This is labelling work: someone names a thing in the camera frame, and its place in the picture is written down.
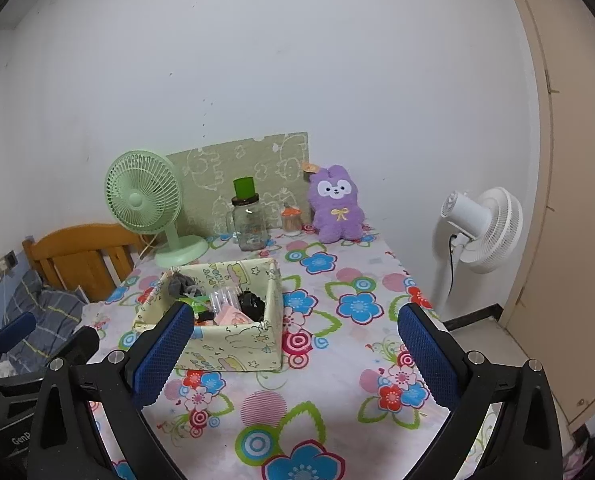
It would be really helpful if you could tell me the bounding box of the green wet wipes pack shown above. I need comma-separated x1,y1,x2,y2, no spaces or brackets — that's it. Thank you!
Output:
179,297,210,318

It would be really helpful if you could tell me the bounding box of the pink pig tissue pack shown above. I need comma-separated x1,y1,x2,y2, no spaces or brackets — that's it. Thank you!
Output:
215,304,250,326

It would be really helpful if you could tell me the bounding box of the clear plastic bag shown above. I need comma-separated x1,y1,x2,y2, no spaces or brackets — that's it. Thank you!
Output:
208,285,242,314

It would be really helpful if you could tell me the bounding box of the black bag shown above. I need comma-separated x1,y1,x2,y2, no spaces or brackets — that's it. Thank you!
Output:
238,290,266,322

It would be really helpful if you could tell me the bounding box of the grey sock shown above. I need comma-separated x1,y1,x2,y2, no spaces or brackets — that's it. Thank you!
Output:
167,272,201,300

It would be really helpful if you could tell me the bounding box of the grey plaid pillow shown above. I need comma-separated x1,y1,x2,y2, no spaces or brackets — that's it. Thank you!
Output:
3,270,87,375

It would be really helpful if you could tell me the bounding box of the wooden bed headboard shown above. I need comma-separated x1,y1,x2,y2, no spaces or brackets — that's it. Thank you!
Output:
22,223,155,301

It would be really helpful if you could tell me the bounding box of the yellow cartoon fabric storage box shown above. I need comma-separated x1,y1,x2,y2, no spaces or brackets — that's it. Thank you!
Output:
134,258,283,372

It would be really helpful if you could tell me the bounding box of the green desk fan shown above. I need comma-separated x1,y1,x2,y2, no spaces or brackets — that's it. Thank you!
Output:
104,150,208,268

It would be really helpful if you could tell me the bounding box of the glass jar mug green lid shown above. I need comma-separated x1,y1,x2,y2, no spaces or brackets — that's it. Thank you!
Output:
226,177,268,252

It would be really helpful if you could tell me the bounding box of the white standing fan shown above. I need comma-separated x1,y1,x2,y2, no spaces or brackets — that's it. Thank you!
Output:
431,186,524,322

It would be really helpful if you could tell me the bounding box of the toothpick jar orange lid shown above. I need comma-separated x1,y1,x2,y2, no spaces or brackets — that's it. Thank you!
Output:
281,204,303,236

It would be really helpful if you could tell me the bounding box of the green cartoon board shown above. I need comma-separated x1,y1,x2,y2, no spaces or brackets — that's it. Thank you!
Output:
167,132,311,236

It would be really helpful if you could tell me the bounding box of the purple plush bunny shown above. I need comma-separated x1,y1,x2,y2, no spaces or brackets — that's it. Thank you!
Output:
307,165,365,244

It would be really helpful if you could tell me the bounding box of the wall power socket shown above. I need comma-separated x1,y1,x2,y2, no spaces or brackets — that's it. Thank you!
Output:
0,250,18,275

